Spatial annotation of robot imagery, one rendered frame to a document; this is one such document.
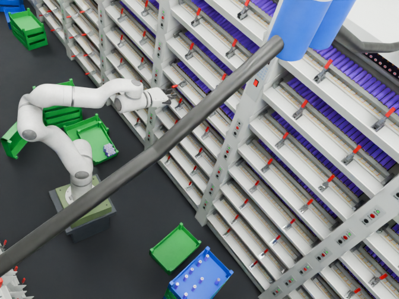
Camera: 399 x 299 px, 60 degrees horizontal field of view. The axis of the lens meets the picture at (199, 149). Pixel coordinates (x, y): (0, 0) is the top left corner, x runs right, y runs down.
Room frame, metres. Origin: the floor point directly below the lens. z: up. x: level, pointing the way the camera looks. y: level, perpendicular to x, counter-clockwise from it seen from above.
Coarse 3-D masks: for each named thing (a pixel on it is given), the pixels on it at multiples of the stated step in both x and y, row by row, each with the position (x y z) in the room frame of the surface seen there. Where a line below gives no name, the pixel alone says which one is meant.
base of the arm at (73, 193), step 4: (72, 184) 0.93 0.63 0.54; (68, 188) 0.99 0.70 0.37; (72, 188) 0.93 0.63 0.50; (76, 188) 0.92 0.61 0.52; (80, 188) 0.93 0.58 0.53; (84, 188) 0.94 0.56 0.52; (88, 188) 0.96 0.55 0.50; (68, 192) 0.96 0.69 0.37; (72, 192) 0.93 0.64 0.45; (76, 192) 0.92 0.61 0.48; (80, 192) 0.92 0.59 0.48; (84, 192) 0.93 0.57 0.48; (68, 196) 0.93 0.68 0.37; (72, 196) 0.92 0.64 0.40; (76, 196) 0.92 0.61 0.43; (68, 200) 0.91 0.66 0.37; (72, 200) 0.92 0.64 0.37
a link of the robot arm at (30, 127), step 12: (24, 108) 0.91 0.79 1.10; (36, 108) 0.94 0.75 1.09; (24, 120) 0.85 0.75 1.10; (36, 120) 0.88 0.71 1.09; (24, 132) 0.81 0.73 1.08; (36, 132) 0.83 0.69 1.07; (48, 132) 0.88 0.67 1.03; (60, 132) 0.95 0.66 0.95; (48, 144) 0.89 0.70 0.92; (60, 144) 0.92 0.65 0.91; (72, 144) 0.97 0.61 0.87; (60, 156) 0.91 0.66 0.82; (72, 156) 0.93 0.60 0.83; (84, 156) 0.98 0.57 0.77; (72, 168) 0.89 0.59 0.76; (84, 168) 0.91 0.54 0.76
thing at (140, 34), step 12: (108, 0) 2.08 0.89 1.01; (120, 0) 2.15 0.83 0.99; (108, 12) 2.03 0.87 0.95; (120, 12) 2.04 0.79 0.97; (132, 12) 2.02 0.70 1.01; (120, 24) 1.94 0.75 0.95; (132, 24) 1.95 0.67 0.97; (144, 24) 1.93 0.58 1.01; (132, 36) 1.85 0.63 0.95; (144, 36) 1.80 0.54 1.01; (144, 48) 1.77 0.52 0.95
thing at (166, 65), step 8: (176, 56) 1.70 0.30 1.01; (168, 64) 1.66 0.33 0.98; (168, 72) 1.61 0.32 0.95; (184, 72) 1.62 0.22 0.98; (176, 80) 1.56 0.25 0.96; (184, 88) 1.51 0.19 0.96; (192, 96) 1.47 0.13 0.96; (208, 120) 1.36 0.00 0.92; (216, 120) 1.34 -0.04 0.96; (216, 128) 1.31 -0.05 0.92; (224, 128) 1.30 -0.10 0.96; (224, 136) 1.27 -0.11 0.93
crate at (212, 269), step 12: (204, 252) 0.82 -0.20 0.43; (192, 264) 0.74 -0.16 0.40; (204, 264) 0.76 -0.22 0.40; (216, 264) 0.79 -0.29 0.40; (180, 276) 0.66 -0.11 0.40; (192, 276) 0.68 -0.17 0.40; (204, 276) 0.70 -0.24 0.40; (216, 276) 0.72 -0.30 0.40; (228, 276) 0.73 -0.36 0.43; (180, 288) 0.60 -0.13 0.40; (204, 288) 0.63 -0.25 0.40; (216, 288) 0.65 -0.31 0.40
